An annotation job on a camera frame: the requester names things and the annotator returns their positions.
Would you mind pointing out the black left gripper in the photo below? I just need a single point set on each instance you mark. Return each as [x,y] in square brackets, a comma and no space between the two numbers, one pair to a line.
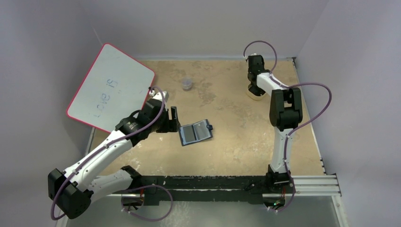
[171,126]

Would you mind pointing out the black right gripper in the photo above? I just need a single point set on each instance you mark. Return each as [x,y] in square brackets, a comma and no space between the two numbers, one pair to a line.
[255,80]

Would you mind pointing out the black credit card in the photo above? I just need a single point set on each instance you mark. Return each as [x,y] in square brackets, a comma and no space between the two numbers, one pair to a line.
[188,134]
[202,131]

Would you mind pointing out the blue leather card holder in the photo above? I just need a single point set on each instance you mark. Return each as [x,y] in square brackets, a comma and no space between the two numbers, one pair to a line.
[196,141]

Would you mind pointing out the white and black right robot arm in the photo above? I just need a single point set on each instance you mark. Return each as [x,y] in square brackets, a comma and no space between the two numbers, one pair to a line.
[285,115]

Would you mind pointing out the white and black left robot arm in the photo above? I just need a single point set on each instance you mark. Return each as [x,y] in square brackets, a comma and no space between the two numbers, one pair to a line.
[75,188]

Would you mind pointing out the beige oval card tray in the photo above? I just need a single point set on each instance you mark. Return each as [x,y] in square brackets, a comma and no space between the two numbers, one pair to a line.
[255,97]

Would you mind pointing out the small clear plastic cup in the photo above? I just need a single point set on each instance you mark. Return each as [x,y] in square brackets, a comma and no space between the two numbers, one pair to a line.
[187,84]

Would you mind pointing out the pink framed whiteboard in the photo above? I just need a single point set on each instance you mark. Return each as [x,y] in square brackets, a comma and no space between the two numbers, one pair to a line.
[115,86]

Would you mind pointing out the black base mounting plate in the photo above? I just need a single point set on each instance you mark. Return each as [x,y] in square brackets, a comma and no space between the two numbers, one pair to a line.
[252,189]

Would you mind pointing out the aluminium extrusion rail frame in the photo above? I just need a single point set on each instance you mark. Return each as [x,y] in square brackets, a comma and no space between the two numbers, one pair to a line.
[75,188]

